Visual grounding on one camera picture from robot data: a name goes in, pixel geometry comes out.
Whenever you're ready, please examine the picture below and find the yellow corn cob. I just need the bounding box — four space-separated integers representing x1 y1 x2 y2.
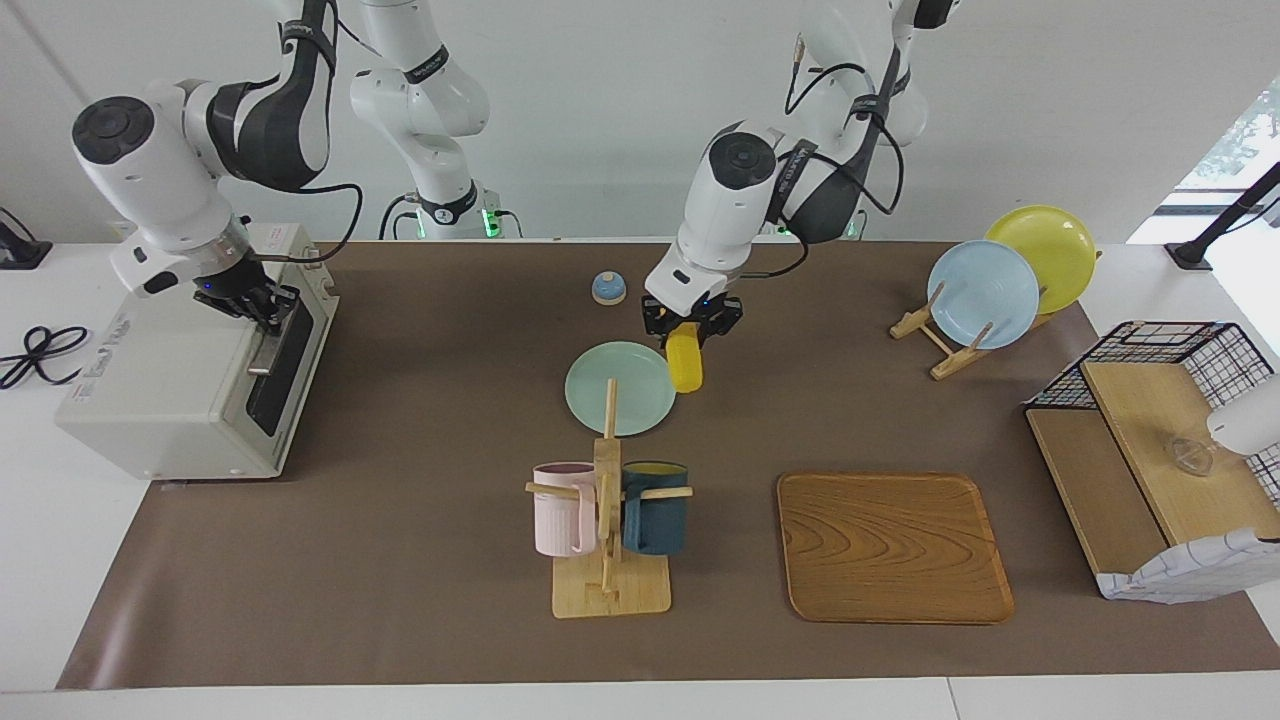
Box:
666 321 705 394

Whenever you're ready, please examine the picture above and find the pale green plate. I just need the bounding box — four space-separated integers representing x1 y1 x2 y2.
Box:
564 341 678 438

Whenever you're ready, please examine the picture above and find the oven door with glass window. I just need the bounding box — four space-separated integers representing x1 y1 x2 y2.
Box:
240 288 339 473

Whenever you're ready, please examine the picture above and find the white toaster oven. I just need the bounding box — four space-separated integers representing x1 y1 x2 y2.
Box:
55 222 341 483

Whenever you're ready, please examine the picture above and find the dark blue mug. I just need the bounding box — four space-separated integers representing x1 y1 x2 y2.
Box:
620 460 691 557

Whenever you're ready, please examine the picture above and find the pink mug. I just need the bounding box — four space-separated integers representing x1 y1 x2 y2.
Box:
531 461 599 558

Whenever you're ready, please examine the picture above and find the black clamp stand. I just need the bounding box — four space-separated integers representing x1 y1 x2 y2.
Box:
0 207 53 271

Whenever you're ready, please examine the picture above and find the wooden plate rack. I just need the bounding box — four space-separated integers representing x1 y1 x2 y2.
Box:
889 250 1103 382

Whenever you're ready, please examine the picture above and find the light blue plate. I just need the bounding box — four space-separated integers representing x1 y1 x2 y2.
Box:
926 240 1041 351

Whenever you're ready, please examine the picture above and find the wooden mug rack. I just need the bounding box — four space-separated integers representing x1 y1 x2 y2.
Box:
525 377 694 619

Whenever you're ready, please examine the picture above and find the brown wooden tray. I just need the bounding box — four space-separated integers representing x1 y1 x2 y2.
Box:
776 471 1016 626

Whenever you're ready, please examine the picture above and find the brown table mat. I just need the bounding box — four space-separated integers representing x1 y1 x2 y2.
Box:
55 240 1280 691

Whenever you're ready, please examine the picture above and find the yellow plate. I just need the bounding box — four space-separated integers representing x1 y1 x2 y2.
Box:
985 205 1098 315

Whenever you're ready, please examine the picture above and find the wooden two-tier shelf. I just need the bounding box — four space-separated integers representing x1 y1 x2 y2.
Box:
1027 360 1280 583

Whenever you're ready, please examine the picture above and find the black angled stand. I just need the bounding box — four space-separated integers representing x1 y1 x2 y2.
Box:
1165 160 1280 271

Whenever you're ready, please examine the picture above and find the small clear glass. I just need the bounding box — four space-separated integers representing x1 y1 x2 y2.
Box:
1168 435 1216 477

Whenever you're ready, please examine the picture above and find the white checked cloth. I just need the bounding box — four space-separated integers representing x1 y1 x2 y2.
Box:
1096 527 1280 604

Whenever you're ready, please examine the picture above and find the white rounded object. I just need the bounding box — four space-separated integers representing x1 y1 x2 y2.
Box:
1206 375 1280 457

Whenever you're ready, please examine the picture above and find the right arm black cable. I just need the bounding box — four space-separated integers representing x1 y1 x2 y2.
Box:
245 180 364 263

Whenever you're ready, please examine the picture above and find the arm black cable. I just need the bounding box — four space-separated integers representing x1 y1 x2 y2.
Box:
245 180 364 263
745 30 907 279

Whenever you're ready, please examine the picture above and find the black coiled cable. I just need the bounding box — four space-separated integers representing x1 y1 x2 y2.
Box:
0 325 91 391

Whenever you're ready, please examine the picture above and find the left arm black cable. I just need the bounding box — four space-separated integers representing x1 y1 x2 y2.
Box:
745 30 907 279

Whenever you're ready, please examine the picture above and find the black wire basket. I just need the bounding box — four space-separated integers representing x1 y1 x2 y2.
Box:
1028 320 1280 501

